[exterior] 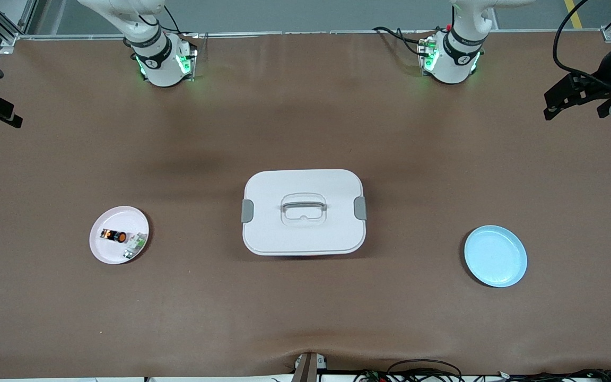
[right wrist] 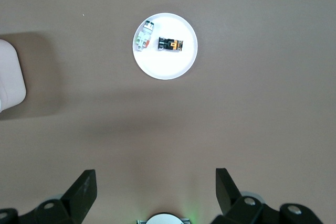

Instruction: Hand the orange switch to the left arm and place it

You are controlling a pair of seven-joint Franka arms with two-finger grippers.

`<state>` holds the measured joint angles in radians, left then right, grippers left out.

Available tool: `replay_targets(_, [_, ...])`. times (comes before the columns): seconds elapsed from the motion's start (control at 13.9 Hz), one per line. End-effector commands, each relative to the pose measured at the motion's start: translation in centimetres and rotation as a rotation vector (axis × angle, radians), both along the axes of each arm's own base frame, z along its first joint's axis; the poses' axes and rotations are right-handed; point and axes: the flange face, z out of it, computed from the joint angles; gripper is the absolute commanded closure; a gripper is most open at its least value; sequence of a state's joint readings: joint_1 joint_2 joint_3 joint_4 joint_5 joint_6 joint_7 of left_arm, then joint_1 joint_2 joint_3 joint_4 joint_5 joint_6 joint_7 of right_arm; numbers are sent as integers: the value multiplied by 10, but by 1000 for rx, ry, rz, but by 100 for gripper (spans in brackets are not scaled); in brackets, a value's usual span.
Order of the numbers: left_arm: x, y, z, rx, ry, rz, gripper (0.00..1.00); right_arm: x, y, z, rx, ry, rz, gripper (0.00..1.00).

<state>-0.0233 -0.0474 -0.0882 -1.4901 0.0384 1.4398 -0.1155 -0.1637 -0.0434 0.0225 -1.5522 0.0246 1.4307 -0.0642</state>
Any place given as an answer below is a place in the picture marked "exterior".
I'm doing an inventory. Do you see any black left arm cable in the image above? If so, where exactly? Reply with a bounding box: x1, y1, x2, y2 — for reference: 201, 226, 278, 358
552, 0, 611, 85

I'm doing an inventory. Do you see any black base cable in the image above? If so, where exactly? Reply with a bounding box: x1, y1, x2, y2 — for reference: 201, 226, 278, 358
372, 25, 429, 58

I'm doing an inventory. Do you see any pink round plate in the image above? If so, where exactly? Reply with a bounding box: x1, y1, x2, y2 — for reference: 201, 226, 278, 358
89, 206, 150, 265

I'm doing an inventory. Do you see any black switch with orange button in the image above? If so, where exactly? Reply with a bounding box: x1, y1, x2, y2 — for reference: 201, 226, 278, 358
100, 228, 128, 245

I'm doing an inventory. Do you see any green and white switch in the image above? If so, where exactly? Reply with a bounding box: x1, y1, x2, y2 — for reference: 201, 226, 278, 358
123, 233, 148, 261

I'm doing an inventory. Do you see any white lidded storage box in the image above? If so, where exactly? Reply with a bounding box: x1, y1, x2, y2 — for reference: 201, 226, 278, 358
241, 169, 368, 257

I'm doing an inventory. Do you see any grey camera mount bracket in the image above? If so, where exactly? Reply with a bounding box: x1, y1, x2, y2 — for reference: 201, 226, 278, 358
292, 352, 328, 382

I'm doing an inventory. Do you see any black cables bundle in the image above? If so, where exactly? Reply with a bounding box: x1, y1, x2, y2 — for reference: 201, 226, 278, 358
353, 359, 611, 382

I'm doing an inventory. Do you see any light blue round plate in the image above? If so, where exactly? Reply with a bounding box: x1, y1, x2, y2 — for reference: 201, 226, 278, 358
464, 225, 528, 288

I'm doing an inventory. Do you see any silver table edge rail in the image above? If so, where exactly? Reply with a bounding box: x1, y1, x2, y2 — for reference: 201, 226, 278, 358
16, 29, 611, 42

